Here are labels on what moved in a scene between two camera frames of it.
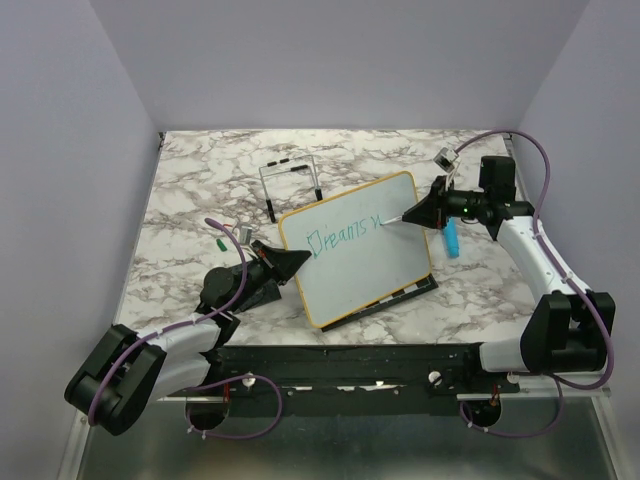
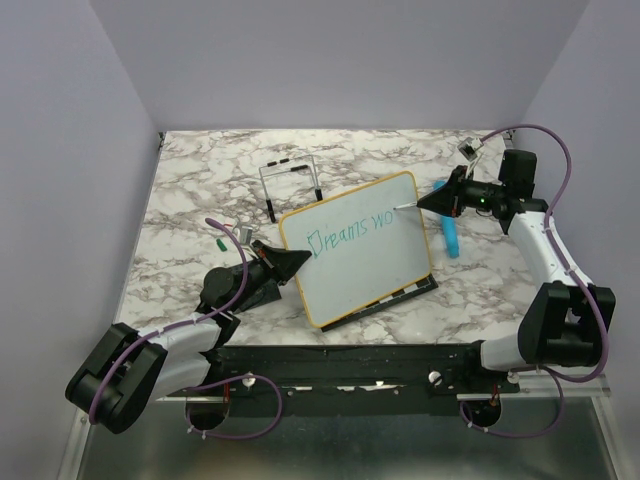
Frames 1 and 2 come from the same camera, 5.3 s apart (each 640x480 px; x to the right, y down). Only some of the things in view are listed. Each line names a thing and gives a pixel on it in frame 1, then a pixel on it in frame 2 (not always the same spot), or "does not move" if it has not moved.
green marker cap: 223,247 does not move
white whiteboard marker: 399,218 -> 406,205
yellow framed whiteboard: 357,257 does not move
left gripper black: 280,265 does not move
